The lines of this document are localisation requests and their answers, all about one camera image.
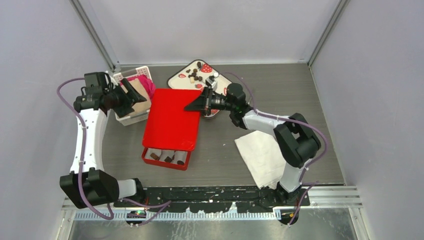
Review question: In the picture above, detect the dark chocolate bottom row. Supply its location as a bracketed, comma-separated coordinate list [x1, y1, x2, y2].
[164, 156, 174, 163]

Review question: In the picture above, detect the red chocolate box tray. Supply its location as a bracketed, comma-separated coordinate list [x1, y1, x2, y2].
[141, 147, 191, 171]

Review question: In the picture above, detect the red box lid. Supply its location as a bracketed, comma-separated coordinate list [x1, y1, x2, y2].
[142, 88, 201, 152]

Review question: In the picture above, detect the strawberry print tray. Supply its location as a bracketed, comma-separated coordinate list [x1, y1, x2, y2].
[167, 59, 237, 118]

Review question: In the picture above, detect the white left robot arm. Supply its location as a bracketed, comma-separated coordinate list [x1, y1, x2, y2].
[59, 71, 147, 209]

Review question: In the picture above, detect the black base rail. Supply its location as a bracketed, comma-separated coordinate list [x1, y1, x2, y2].
[129, 185, 305, 214]

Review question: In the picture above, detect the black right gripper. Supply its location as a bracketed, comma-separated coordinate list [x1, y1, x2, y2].
[184, 86, 236, 116]

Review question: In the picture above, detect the white folded cloth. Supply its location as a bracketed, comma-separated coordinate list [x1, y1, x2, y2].
[234, 131, 286, 190]

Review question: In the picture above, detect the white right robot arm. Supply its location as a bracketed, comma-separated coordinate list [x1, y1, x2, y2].
[184, 83, 328, 206]

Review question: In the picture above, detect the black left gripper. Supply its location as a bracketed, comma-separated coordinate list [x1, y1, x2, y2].
[104, 78, 146, 117]

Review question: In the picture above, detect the tan paper bag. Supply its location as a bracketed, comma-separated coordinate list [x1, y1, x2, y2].
[124, 79, 153, 117]

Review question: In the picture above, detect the pink tissue paper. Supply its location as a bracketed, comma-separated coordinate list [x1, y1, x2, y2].
[126, 74, 156, 100]

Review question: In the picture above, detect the white plastic basket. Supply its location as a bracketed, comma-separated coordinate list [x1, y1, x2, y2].
[112, 66, 153, 126]

